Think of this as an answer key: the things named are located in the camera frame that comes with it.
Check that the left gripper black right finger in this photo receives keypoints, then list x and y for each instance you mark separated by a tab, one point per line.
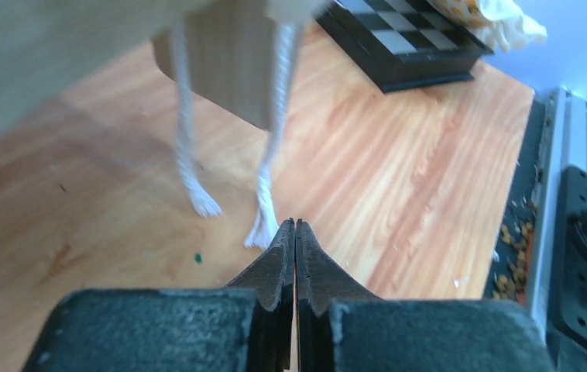
342	326

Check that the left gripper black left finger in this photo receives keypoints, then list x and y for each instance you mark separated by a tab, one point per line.
244	325

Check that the pink unicorn drawstring bag blanket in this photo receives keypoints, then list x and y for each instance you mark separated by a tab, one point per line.
273	128

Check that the orange duck print pillow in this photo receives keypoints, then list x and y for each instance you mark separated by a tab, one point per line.
497	23

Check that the wooden striped pet bed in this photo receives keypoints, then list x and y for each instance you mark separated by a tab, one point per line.
47	45

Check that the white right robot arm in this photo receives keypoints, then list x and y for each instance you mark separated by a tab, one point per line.
567	307

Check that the black and silver chessboard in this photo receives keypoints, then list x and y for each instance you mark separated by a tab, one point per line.
402	44

